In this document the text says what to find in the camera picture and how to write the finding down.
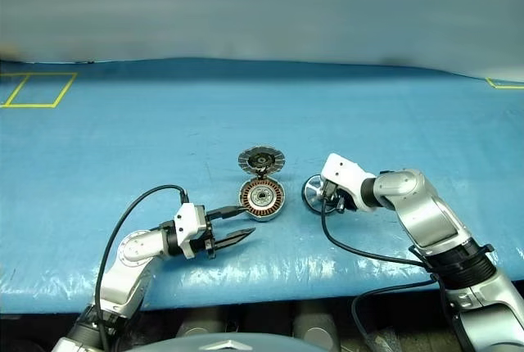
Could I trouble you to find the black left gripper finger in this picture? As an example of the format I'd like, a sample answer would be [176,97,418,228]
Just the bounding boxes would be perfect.
[212,227,257,251]
[207,204,243,222]

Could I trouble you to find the blue plastic table cover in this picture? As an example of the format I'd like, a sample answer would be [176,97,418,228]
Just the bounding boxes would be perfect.
[0,56,524,314]

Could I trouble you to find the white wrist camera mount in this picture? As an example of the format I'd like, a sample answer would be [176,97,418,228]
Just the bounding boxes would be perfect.
[173,202,210,259]
[320,153,377,212]

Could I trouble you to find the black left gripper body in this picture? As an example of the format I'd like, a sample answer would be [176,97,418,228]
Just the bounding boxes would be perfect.
[192,211,219,261]

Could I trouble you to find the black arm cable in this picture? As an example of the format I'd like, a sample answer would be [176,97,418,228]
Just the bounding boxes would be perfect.
[93,183,190,351]
[320,198,443,349]

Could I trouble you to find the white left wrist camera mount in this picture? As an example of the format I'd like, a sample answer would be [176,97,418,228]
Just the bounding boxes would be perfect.
[173,202,210,259]

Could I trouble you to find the silver motor lid circuit board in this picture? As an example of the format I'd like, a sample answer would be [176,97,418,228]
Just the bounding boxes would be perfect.
[237,145,284,179]

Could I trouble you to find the silver motor housing copper coils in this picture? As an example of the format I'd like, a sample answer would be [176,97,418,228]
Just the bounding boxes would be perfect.
[238,177,287,223]

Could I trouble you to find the grey rounded cylinder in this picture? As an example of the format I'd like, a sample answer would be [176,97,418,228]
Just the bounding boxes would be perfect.
[292,302,343,351]
[178,306,230,339]

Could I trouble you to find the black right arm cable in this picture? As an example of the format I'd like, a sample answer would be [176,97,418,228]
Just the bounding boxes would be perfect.
[320,198,443,349]

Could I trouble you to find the grey dome with silver emblem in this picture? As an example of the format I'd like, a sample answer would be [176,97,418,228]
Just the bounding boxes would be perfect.
[116,330,332,352]

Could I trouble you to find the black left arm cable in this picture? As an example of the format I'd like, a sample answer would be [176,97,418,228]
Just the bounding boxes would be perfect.
[93,183,190,351]

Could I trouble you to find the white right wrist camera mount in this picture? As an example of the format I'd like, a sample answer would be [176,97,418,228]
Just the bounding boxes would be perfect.
[320,153,377,212]

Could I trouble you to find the spoked silver rotor black rim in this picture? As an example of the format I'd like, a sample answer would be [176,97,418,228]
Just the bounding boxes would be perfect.
[301,174,341,214]

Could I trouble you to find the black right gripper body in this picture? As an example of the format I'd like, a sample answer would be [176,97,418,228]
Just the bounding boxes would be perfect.
[321,181,357,214]

